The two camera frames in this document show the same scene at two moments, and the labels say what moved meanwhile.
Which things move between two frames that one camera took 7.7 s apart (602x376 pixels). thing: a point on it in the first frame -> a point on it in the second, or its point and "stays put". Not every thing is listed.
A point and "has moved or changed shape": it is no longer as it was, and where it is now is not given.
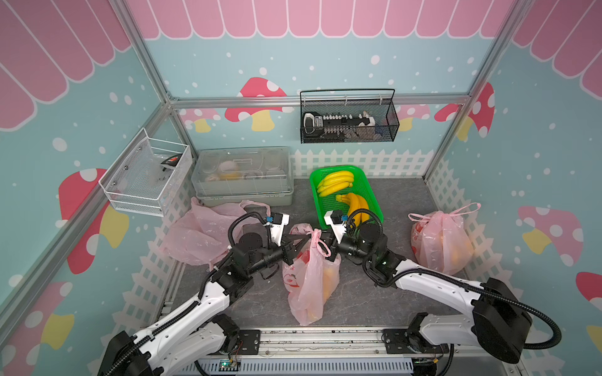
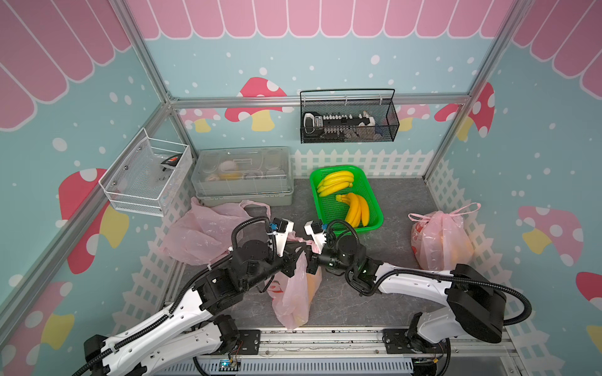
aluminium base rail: [401, 351] stays put
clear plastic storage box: [226, 175] stays put
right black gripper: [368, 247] -> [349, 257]
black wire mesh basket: [348, 115] stays put
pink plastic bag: [312, 279] has moved or changed shape
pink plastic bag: [441, 243] stays put
